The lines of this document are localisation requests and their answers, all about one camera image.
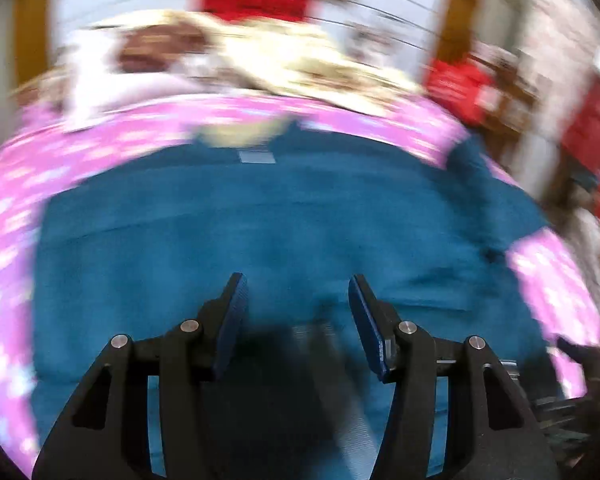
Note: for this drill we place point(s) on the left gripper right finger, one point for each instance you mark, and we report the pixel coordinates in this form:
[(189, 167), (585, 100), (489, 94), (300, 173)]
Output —
[(491, 432)]

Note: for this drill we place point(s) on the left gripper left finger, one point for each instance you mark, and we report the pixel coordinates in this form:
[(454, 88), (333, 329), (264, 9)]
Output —
[(103, 430)]

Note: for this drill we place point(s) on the blue puffer jacket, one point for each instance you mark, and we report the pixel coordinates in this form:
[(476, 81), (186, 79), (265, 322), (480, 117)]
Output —
[(141, 247)]

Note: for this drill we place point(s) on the pink floral bed sheet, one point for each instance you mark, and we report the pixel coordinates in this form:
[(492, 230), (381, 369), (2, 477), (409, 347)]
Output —
[(44, 161)]

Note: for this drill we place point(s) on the red shopping bag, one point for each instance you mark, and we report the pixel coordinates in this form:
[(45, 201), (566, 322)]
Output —
[(458, 87)]

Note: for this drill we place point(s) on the white pillow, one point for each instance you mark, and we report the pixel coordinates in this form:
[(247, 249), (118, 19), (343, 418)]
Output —
[(97, 87)]

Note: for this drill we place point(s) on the cream floral quilt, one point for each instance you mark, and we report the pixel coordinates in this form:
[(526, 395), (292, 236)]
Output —
[(196, 52)]

